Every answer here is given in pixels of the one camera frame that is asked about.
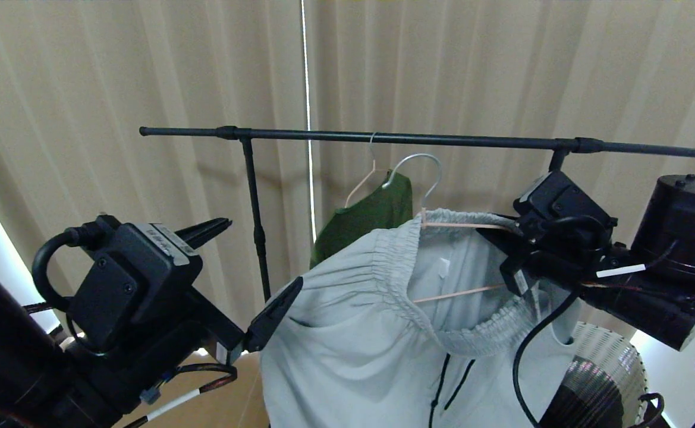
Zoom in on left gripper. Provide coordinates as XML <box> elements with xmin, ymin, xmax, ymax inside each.
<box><xmin>80</xmin><ymin>218</ymin><xmax>304</xmax><ymax>414</ymax></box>

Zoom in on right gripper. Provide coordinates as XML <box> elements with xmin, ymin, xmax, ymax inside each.
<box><xmin>477</xmin><ymin>227</ymin><xmax>695</xmax><ymax>351</ymax></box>

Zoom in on pink clothes hanger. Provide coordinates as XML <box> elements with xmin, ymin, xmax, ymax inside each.
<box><xmin>383</xmin><ymin>153</ymin><xmax>523</xmax><ymax>305</ymax></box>
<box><xmin>345</xmin><ymin>132</ymin><xmax>391</xmax><ymax>210</ymax></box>

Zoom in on pale grey shorts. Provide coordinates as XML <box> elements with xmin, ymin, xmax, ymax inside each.
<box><xmin>259</xmin><ymin>208</ymin><xmax>583</xmax><ymax>428</ymax></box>

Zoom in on green shirt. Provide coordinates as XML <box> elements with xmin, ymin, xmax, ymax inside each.
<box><xmin>310</xmin><ymin>171</ymin><xmax>413</xmax><ymax>269</ymax></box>

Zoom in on black clothes rack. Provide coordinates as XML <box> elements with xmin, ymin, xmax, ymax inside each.
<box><xmin>139</xmin><ymin>125</ymin><xmax>695</xmax><ymax>301</ymax></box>

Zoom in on white laundry basket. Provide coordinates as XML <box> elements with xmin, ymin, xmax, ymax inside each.
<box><xmin>540</xmin><ymin>321</ymin><xmax>666</xmax><ymax>428</ymax></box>

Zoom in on beige curtain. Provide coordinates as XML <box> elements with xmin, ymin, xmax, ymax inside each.
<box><xmin>0</xmin><ymin>0</ymin><xmax>695</xmax><ymax>428</ymax></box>

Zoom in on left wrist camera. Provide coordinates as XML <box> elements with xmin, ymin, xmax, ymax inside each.
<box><xmin>65</xmin><ymin>221</ymin><xmax>203</xmax><ymax>353</ymax></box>

